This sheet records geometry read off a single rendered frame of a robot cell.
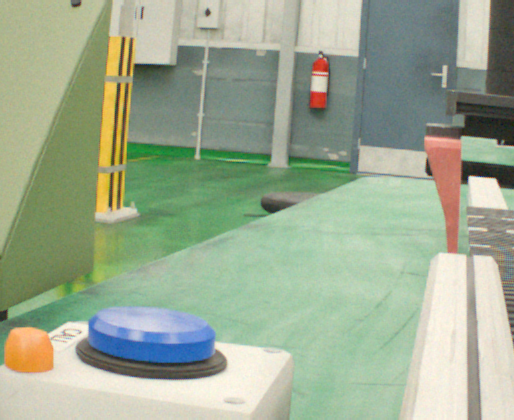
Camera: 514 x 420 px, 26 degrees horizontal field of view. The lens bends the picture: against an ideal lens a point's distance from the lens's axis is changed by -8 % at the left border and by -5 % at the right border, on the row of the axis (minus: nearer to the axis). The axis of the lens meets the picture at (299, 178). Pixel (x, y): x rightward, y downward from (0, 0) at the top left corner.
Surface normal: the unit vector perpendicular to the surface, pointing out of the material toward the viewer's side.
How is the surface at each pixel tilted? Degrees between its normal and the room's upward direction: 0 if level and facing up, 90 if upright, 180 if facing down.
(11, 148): 45
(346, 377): 0
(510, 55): 90
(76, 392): 67
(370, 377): 0
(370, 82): 90
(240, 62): 90
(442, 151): 111
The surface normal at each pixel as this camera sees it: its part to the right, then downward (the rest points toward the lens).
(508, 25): -0.70, 0.01
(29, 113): -0.07, -0.65
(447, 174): -0.14, 0.43
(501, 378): 0.07, -0.99
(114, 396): -0.10, -0.31
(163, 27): -0.22, 0.07
